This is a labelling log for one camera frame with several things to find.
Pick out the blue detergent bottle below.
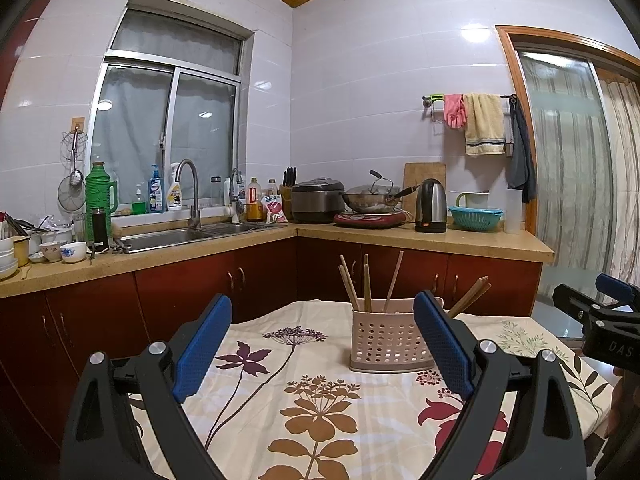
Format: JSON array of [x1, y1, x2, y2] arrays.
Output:
[[148, 164, 164, 214]]

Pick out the stainless steel sink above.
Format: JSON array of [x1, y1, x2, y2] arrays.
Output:
[[111, 223, 294, 255]]

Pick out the hanging steel ladle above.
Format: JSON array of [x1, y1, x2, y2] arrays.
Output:
[[68, 125, 84, 188]]

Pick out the pink perforated utensil holder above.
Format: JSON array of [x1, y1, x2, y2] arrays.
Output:
[[349, 298, 435, 374]]

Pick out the green thermos jug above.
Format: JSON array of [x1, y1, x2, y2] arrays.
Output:
[[86, 160, 118, 242]]

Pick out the glass sliding door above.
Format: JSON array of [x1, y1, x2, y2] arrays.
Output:
[[497, 25, 639, 304]]

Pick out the stacked white bowls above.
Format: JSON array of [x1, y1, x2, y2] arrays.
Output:
[[0, 238, 18, 281]]

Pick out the hanging mesh strainer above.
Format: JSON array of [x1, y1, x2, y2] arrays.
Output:
[[56, 174, 86, 214]]

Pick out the white blue bowl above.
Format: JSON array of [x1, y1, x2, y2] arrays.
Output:
[[60, 242, 87, 264]]

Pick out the steel wok with lid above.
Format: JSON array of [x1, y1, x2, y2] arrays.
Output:
[[341, 169, 419, 214]]

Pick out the person's left hand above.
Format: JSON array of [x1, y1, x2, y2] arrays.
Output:
[[605, 367, 639, 437]]

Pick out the cooking oil bottle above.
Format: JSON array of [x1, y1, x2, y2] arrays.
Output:
[[245, 177, 262, 222]]

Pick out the red induction cooker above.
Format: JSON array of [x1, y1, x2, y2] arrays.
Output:
[[333, 211, 407, 230]]

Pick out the small white cup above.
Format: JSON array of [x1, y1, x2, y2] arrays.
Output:
[[39, 240, 62, 262]]

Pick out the clear bottle white cap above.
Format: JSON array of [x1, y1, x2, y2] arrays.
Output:
[[265, 179, 280, 200]]

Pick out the yellow hanging towel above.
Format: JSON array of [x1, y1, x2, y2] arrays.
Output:
[[463, 93, 506, 157]]

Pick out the dark grey hanging cloth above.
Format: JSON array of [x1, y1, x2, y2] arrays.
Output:
[[506, 94, 537, 204]]

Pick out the pink rubber glove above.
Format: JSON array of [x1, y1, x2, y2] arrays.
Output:
[[444, 94, 468, 129]]

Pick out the wooden cutting board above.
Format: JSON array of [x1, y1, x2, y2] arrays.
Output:
[[401, 161, 447, 221]]

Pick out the white spray cleaner bottle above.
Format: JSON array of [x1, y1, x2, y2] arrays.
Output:
[[166, 162, 182, 211]]

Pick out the pink white snack bag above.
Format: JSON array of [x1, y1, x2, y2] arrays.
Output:
[[262, 194, 288, 224]]

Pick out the white plastic container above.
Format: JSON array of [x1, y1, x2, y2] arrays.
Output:
[[504, 188, 523, 234]]

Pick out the steel kitchen faucet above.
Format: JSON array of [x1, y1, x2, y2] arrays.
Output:
[[174, 158, 202, 231]]

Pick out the steel electric kettle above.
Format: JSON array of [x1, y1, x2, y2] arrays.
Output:
[[414, 178, 447, 233]]

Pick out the green soap dispenser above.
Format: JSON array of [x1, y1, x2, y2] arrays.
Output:
[[131, 183, 146, 214]]

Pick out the teal plastic colander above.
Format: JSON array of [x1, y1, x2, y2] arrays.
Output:
[[449, 206, 503, 232]]

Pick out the wooden chopstick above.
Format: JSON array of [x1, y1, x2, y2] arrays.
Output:
[[383, 250, 404, 313], [363, 254, 372, 313], [449, 278, 493, 319], [446, 275, 490, 319], [340, 255, 359, 311], [338, 264, 359, 312]]

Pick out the red kitchen cabinets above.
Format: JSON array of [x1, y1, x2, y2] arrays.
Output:
[[1, 236, 542, 479]]

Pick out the white green mug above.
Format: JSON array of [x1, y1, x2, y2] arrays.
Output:
[[456, 192, 489, 209]]

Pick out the black thermos bottle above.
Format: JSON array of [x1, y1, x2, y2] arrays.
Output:
[[91, 208, 110, 254]]

